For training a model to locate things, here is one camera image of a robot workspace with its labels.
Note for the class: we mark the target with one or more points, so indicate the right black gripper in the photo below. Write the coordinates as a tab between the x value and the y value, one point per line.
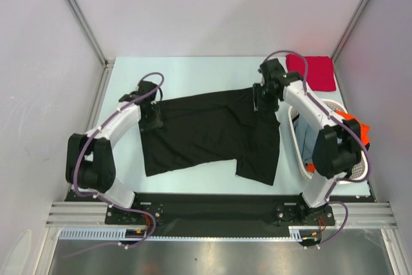
263	100

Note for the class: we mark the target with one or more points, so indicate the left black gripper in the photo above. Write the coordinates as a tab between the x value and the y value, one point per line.
156	123

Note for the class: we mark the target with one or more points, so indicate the black t shirt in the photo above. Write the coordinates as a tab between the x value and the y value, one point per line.
214	127

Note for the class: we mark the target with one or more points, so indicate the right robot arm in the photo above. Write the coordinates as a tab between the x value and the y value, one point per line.
338	145

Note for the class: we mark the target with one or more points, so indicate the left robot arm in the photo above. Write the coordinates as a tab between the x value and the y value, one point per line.
90	162

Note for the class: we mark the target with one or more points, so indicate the grey blue t shirt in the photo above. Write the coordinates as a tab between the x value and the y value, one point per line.
306	138

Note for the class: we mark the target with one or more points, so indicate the folded red t shirt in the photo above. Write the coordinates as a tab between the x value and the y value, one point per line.
320	71

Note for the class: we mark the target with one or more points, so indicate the orange t shirt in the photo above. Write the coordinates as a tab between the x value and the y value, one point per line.
364	130

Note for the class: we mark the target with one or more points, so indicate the white laundry basket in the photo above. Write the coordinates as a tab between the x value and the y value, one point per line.
358	171

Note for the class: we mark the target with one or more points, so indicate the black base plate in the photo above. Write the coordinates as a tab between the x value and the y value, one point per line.
224	214

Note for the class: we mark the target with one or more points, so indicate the white cable duct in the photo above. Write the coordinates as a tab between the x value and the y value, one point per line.
130	235

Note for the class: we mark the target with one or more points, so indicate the aluminium frame rail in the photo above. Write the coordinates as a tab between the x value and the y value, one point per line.
99	215

